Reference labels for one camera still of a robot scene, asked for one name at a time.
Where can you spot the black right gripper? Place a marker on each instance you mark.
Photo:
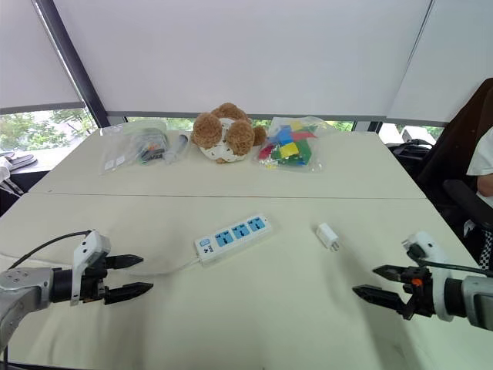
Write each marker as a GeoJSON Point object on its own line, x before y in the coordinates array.
{"type": "Point", "coordinates": [418, 287]}

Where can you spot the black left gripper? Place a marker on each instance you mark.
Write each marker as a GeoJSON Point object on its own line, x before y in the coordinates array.
{"type": "Point", "coordinates": [93, 283]}

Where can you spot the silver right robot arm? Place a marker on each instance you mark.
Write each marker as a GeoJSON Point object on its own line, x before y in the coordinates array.
{"type": "Point", "coordinates": [468, 294]}

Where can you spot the white plug adapter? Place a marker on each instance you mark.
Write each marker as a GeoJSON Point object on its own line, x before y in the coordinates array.
{"type": "Point", "coordinates": [327, 236]}

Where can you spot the white blue power strip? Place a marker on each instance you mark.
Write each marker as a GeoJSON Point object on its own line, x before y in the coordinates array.
{"type": "Point", "coordinates": [233, 238]}

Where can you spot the clear bag of small parts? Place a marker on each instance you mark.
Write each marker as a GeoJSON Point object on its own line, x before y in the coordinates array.
{"type": "Point", "coordinates": [136, 148]}

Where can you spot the grey white tube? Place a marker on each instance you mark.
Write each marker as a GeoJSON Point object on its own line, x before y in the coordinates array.
{"type": "Point", "coordinates": [176, 148]}

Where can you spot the black office chair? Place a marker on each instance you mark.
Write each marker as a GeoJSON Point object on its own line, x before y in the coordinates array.
{"type": "Point", "coordinates": [456, 162]}

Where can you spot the black sandal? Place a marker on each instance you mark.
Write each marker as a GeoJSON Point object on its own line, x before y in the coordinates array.
{"type": "Point", "coordinates": [21, 160]}

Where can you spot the person in white shirt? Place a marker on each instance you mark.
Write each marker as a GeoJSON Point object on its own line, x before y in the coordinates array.
{"type": "Point", "coordinates": [483, 162]}

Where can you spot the bag of colourful blocks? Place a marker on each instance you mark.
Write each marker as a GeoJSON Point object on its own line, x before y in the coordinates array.
{"type": "Point", "coordinates": [290, 144]}

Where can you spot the brown teddy bear plush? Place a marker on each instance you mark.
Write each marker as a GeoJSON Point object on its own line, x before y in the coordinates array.
{"type": "Point", "coordinates": [225, 131]}

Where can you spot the white roller blind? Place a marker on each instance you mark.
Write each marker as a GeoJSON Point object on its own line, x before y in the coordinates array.
{"type": "Point", "coordinates": [34, 54]}
{"type": "Point", "coordinates": [443, 65]}
{"type": "Point", "coordinates": [239, 58]}

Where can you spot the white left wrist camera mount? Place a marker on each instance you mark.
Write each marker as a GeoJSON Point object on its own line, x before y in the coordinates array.
{"type": "Point", "coordinates": [89, 246]}

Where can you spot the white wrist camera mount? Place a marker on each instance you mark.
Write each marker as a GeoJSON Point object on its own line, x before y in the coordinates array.
{"type": "Point", "coordinates": [89, 246]}
{"type": "Point", "coordinates": [429, 256]}

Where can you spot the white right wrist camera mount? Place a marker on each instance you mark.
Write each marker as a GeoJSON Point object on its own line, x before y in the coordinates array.
{"type": "Point", "coordinates": [429, 256]}

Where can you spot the dark window frame post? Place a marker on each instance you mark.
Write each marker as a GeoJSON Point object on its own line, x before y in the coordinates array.
{"type": "Point", "coordinates": [71, 61]}

